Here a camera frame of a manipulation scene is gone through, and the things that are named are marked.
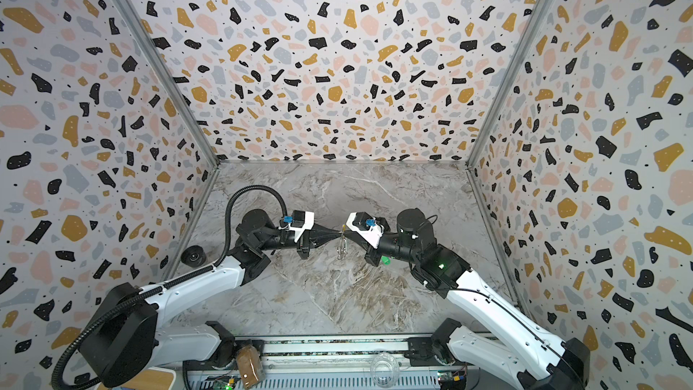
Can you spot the brown circuit box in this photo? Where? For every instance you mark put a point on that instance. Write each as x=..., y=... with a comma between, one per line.
x=250, y=366

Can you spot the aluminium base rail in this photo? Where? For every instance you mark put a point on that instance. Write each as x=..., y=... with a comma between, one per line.
x=343, y=362

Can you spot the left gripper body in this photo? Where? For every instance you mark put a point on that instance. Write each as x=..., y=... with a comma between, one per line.
x=304, y=249

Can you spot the wooden board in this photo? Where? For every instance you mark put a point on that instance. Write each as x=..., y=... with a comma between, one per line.
x=151, y=379

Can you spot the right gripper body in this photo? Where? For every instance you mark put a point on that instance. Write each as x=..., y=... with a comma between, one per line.
x=371, y=245

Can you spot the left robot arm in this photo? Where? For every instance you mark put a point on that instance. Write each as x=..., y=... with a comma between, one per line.
x=134, y=334

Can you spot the black round lens cap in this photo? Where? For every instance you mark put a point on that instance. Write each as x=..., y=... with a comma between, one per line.
x=194, y=257

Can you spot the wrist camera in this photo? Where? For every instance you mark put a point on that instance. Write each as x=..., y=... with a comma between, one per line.
x=367, y=229
x=296, y=224

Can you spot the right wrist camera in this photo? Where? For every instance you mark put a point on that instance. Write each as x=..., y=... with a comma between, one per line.
x=367, y=229

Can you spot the steel split keyring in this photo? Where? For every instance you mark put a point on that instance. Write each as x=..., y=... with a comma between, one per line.
x=342, y=247

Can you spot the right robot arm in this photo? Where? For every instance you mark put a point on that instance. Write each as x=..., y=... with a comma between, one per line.
x=521, y=353

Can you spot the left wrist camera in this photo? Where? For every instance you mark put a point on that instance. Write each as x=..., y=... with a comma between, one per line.
x=296, y=224

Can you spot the clear glass jar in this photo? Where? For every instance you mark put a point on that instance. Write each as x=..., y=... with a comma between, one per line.
x=385, y=370

